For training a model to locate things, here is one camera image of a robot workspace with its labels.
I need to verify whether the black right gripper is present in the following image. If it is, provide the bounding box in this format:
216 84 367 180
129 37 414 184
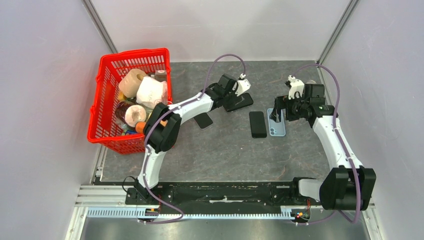
269 92 310 123

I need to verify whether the light blue phone case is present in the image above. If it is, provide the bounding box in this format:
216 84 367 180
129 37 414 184
267 108 286 137

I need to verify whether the black smartphone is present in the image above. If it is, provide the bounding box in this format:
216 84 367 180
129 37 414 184
249 111 267 139

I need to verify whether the black phone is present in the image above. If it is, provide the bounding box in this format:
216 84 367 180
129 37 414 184
223 92 254 112

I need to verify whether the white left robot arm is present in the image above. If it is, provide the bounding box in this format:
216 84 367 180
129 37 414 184
137 74 251 204

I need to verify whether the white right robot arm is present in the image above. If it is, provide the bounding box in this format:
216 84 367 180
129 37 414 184
269 81 377 211

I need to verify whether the phone in clear case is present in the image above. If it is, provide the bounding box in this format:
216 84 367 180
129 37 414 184
194 112 214 130

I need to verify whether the black and yellow drink can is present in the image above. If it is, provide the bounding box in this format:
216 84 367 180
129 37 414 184
304 79 317 85

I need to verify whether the white paper bag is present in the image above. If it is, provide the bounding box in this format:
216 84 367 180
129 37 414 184
136 76 168 109

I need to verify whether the red plastic shopping basket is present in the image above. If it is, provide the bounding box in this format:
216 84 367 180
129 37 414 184
86 47 173 155

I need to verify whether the beige toilet paper roll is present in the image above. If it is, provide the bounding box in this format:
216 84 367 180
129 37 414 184
118 68 148 98

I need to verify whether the instant noodle bowl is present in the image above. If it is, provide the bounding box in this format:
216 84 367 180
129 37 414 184
114 101 134 124

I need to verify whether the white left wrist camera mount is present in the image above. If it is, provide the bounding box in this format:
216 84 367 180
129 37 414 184
235 73 251 96

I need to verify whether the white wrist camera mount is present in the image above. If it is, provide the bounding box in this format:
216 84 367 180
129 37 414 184
286 75 305 100
235 73 251 96

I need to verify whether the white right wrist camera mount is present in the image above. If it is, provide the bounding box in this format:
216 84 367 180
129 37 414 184
286 75 305 100

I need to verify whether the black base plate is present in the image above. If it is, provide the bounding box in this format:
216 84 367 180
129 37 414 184
124 180 323 215

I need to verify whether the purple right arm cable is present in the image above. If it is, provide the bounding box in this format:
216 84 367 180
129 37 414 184
291 63 362 227

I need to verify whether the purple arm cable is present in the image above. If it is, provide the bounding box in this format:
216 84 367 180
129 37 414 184
291 63 362 227
137 53 248 225

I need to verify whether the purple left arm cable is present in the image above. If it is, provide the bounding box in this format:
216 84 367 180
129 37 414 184
137 53 248 225

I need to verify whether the aluminium frame post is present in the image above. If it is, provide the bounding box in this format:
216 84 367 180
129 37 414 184
316 0 361 64

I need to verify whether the white cable duct rail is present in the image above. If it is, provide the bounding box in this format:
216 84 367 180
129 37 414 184
86 207 295 221

